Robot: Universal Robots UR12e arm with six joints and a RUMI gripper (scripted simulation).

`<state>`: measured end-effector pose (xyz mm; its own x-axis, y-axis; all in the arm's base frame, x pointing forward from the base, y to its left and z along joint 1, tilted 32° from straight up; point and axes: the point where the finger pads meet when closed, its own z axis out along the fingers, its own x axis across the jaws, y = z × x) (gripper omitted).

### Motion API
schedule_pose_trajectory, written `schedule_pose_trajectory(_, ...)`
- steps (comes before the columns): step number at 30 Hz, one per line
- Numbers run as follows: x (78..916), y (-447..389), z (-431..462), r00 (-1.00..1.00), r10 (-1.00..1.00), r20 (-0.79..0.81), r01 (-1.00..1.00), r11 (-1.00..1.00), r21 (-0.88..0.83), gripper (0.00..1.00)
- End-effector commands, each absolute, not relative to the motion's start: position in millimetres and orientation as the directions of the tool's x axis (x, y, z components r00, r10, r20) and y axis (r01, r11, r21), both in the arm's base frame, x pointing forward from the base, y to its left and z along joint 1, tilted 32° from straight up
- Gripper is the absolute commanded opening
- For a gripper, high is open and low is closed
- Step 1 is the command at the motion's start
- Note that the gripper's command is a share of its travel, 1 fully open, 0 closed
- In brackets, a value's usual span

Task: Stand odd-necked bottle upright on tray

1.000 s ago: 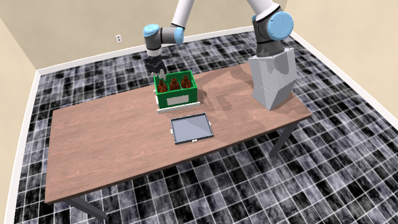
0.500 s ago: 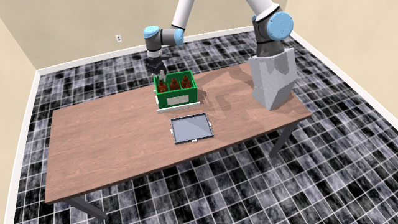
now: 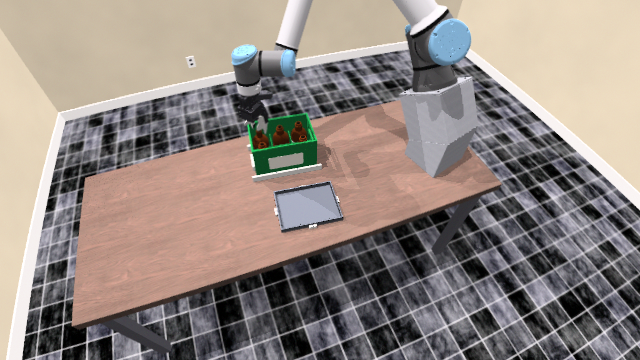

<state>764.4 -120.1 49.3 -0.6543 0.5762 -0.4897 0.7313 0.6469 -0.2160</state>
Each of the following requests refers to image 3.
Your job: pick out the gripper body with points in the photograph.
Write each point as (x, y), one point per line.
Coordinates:
(249, 113)

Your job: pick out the green bottle crate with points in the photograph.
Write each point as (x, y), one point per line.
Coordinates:
(284, 157)

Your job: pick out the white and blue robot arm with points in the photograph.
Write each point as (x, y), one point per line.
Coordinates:
(445, 41)

